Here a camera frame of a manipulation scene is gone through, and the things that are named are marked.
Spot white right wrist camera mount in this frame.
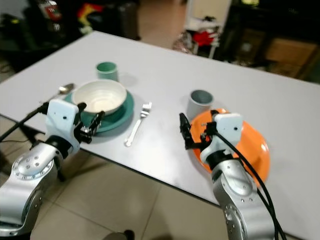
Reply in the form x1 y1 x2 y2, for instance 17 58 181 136
199 113 245 169

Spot grey cup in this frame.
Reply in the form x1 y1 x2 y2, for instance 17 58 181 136
187 89 215 121

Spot white ceramic bowl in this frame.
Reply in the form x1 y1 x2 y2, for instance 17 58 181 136
71 79 128 116

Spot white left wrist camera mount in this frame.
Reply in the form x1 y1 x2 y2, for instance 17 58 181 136
44 98 82 147

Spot black robot foot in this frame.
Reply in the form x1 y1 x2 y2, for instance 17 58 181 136
102 229 136 240

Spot gold spoon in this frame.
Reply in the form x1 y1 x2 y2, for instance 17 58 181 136
50 82 76 104

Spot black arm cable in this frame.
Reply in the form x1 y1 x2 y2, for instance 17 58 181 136
214 129 288 240
0 102 51 142

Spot green cup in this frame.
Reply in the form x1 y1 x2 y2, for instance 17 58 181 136
95 61 120 83

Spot dark shelf cabinet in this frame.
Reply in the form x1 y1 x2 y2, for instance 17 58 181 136
220 0 320 83

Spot white chair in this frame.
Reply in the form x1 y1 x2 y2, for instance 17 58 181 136
184 0 233 58

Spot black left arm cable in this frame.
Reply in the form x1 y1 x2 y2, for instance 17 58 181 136
0 102 51 142

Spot silver fork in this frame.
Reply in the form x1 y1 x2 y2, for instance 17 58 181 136
123 102 153 148

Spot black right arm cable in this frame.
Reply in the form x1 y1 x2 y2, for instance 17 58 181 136
214 129 288 240

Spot brown cardboard box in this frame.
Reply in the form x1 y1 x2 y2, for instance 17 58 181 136
263 37 315 68

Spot teal plate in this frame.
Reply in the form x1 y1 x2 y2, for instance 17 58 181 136
62 90 135 134

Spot red and yellow bag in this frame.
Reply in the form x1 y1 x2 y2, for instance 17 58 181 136
77 2 106 36

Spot red cloth item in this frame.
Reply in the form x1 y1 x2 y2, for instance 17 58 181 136
192 29 217 48

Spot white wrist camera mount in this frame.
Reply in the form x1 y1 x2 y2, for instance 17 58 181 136
199 113 245 169
44 98 82 147

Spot orange plate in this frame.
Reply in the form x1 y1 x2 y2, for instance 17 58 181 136
188 108 271 182

